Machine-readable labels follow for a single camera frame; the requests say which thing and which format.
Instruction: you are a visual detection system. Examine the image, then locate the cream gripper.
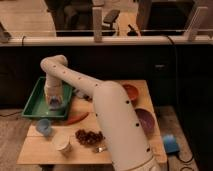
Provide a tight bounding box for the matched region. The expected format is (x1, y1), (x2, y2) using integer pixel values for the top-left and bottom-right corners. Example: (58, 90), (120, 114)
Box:
(44, 86), (63, 104)

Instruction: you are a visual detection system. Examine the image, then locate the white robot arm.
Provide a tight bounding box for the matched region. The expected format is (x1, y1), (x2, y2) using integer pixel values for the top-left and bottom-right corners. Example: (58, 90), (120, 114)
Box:
(40, 55), (161, 171)

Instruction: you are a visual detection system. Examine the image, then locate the green plastic tray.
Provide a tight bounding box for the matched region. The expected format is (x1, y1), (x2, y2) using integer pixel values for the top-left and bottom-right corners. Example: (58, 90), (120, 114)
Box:
(22, 77), (73, 120)

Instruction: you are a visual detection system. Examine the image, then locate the orange carrot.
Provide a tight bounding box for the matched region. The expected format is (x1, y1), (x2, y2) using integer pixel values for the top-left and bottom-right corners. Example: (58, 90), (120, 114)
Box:
(66, 112), (89, 125)

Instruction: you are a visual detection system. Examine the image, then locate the light blue cup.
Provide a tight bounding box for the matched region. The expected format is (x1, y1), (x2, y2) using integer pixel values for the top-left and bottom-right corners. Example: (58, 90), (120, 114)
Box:
(36, 119), (52, 137)

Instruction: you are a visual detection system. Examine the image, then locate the white paper cup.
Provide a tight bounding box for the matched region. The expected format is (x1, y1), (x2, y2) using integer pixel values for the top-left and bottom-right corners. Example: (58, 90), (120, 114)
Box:
(52, 133), (71, 153)

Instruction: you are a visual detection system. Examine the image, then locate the wooden table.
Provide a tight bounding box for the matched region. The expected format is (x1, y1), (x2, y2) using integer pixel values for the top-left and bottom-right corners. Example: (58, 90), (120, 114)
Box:
(17, 80), (167, 167)

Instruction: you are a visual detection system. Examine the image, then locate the bunch of dark grapes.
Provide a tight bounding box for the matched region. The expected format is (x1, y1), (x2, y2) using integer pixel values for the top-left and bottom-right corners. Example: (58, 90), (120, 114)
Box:
(75, 129), (104, 146)

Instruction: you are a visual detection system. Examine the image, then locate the metal spoon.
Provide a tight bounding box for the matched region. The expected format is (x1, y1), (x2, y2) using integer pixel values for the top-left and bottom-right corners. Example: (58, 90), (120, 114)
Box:
(93, 147), (107, 153)

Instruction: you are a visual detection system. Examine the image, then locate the orange bowl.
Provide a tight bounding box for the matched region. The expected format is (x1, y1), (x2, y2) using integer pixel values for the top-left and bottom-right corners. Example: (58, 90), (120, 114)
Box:
(123, 84), (139, 102)

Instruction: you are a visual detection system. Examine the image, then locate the black office chair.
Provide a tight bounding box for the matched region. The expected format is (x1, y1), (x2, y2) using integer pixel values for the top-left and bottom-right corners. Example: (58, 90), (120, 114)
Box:
(102, 9), (120, 30)

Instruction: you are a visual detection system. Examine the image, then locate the purple bowl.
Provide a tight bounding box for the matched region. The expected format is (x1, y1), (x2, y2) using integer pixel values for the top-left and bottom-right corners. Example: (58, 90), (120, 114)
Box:
(135, 108), (155, 134)

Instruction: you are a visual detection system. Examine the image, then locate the white horizontal rail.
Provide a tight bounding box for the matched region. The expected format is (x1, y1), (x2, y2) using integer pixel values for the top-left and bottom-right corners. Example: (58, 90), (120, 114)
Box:
(0, 35), (213, 47)

